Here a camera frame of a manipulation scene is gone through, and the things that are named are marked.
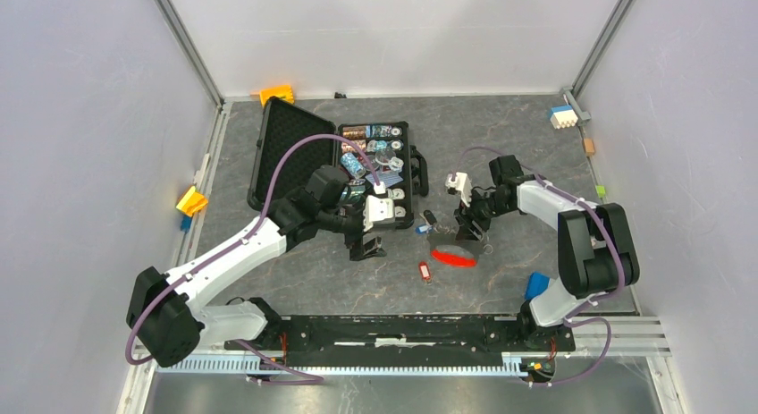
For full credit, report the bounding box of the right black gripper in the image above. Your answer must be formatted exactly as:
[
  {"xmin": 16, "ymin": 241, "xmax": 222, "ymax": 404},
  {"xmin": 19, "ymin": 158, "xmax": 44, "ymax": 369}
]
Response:
[{"xmin": 453, "ymin": 185, "xmax": 513, "ymax": 242}]

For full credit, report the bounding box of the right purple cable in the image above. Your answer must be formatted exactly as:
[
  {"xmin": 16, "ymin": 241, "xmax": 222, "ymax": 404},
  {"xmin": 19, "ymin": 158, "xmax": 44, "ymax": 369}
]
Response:
[{"xmin": 452, "ymin": 147, "xmax": 627, "ymax": 389}]

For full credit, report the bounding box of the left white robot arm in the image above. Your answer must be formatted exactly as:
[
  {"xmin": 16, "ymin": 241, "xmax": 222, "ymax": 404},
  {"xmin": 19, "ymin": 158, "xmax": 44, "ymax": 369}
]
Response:
[{"xmin": 125, "ymin": 165, "xmax": 394, "ymax": 368}]

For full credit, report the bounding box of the red key tag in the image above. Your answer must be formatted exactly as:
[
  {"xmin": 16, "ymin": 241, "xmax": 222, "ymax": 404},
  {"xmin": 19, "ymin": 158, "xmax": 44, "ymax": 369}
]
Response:
[{"xmin": 418, "ymin": 261, "xmax": 432, "ymax": 283}]

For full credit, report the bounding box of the black poker chip case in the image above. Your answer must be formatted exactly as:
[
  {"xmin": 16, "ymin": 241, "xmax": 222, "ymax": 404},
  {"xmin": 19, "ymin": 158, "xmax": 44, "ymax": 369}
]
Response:
[{"xmin": 247, "ymin": 97, "xmax": 429, "ymax": 229}]

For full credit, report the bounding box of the blue key tag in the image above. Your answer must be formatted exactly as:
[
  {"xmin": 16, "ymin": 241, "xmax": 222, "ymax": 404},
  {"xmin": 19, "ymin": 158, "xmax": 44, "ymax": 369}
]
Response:
[{"xmin": 415, "ymin": 224, "xmax": 433, "ymax": 234}]

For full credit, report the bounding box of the yellow orange toy block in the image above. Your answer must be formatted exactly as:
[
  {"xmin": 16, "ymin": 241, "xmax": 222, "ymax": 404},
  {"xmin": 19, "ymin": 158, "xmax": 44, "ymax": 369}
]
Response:
[{"xmin": 175, "ymin": 185, "xmax": 208, "ymax": 217}]

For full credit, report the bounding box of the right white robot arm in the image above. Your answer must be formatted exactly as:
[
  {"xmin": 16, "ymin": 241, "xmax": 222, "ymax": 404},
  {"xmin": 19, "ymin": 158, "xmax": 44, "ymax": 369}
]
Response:
[{"xmin": 445, "ymin": 155, "xmax": 640, "ymax": 350}]

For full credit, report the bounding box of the small blue block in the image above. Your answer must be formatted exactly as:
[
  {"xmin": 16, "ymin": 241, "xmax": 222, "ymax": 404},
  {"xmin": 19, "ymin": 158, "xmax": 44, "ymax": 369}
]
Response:
[{"xmin": 180, "ymin": 215, "xmax": 193, "ymax": 232}]

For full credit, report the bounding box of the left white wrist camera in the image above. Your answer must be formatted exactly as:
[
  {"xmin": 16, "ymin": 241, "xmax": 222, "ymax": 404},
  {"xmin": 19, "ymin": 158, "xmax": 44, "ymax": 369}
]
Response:
[{"xmin": 363, "ymin": 182, "xmax": 395, "ymax": 232}]

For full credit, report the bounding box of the white cable comb rail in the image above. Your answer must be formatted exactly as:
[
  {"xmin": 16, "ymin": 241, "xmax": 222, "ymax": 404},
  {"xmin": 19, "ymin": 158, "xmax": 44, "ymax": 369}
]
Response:
[{"xmin": 157, "ymin": 353, "xmax": 527, "ymax": 378}]

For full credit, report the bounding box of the red keyring carabiner with rings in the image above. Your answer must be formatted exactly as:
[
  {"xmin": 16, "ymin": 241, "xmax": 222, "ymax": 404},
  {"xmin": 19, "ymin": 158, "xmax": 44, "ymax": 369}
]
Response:
[{"xmin": 426, "ymin": 232, "xmax": 493, "ymax": 268}]

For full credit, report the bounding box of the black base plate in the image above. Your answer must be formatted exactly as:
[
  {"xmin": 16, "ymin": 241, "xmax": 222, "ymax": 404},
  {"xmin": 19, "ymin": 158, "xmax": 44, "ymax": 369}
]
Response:
[{"xmin": 249, "ymin": 314, "xmax": 576, "ymax": 368}]

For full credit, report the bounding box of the blue white toy block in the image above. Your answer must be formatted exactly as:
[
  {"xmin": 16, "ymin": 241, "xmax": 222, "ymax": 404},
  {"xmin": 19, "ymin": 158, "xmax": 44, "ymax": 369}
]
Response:
[{"xmin": 550, "ymin": 105, "xmax": 579, "ymax": 130}]

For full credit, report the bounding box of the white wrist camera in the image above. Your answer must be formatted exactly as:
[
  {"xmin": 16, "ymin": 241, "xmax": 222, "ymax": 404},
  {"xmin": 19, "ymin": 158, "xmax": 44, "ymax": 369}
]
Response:
[
  {"xmin": 363, "ymin": 182, "xmax": 395, "ymax": 232},
  {"xmin": 445, "ymin": 172, "xmax": 472, "ymax": 207}
]

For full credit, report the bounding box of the blue green brick stack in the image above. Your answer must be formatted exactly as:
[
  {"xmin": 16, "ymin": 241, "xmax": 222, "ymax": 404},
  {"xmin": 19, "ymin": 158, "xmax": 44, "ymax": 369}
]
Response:
[{"xmin": 524, "ymin": 272, "xmax": 552, "ymax": 300}]

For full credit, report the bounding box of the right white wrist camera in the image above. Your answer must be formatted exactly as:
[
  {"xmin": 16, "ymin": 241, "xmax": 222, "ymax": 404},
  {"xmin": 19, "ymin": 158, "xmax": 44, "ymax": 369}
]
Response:
[{"xmin": 445, "ymin": 172, "xmax": 472, "ymax": 207}]

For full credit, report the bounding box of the small wooden cube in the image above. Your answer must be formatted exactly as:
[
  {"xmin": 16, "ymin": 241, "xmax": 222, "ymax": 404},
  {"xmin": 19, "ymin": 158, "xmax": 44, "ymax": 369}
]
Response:
[{"xmin": 583, "ymin": 138, "xmax": 596, "ymax": 157}]

